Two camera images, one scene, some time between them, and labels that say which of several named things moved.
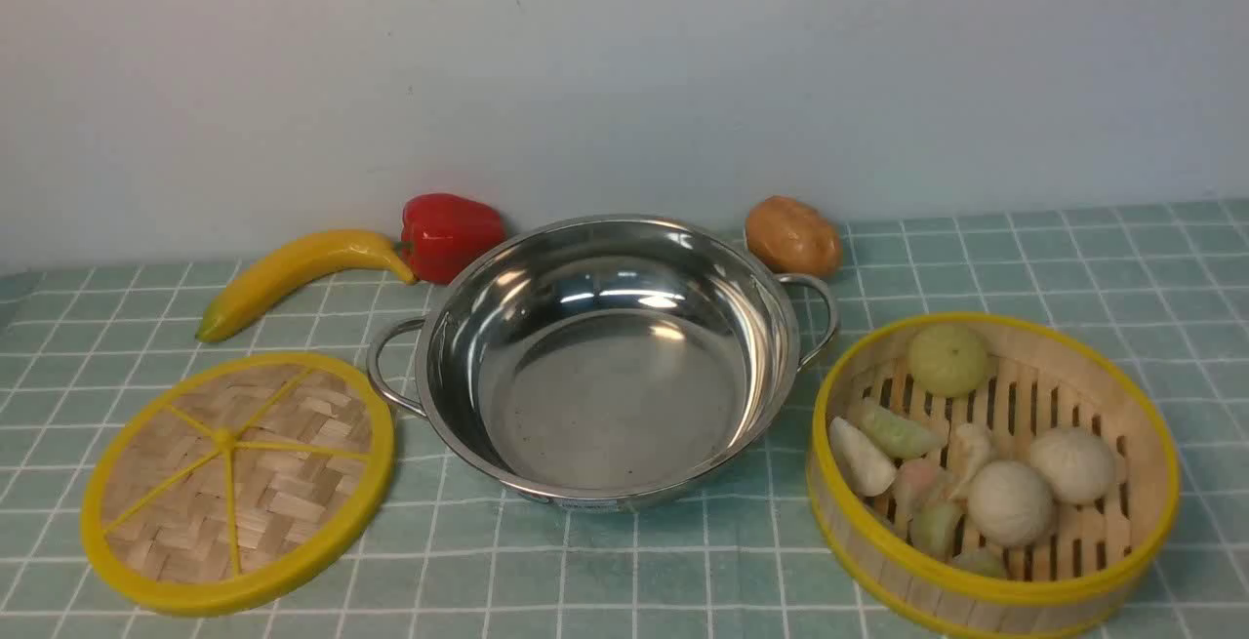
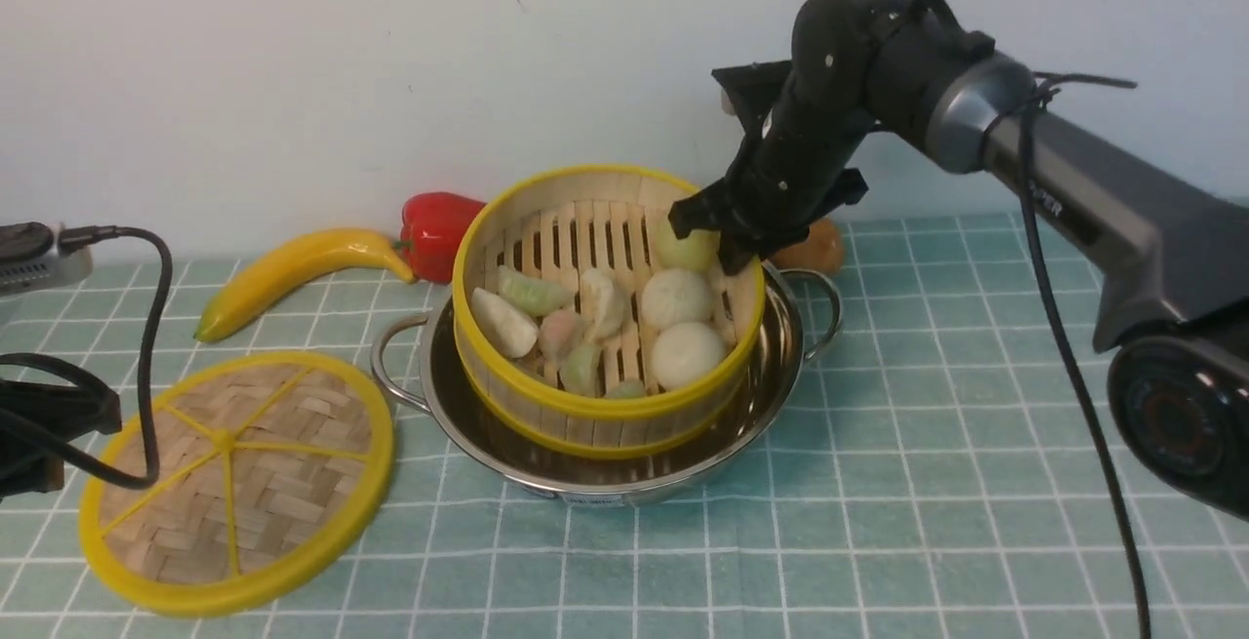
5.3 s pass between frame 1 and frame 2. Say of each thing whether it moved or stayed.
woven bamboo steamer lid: stayed
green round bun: moved
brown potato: stayed
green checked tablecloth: stayed
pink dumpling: moved
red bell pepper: stayed
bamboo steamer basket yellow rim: moved
